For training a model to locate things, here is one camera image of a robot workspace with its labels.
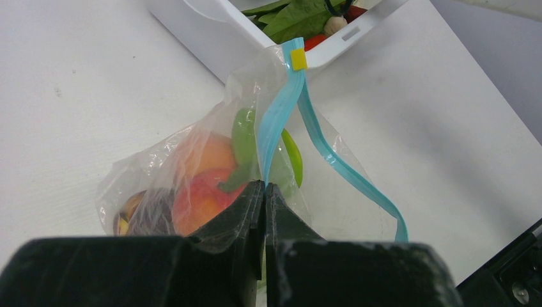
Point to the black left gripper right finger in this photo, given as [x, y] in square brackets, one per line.
[303, 269]

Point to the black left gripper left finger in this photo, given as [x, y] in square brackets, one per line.
[218, 265]

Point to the orange peach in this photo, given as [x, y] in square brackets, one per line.
[202, 200]
[199, 152]

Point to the dark red apple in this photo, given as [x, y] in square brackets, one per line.
[146, 213]

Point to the green bell pepper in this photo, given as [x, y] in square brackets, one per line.
[287, 166]

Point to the clear zip top bag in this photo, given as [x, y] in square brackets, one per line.
[265, 129]

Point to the white plastic bin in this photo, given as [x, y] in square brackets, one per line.
[223, 39]

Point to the beige mushroom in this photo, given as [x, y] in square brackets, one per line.
[333, 25]

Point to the green leafy vegetable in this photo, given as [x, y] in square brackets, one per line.
[283, 21]

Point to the dark red radish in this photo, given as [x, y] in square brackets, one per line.
[353, 12]

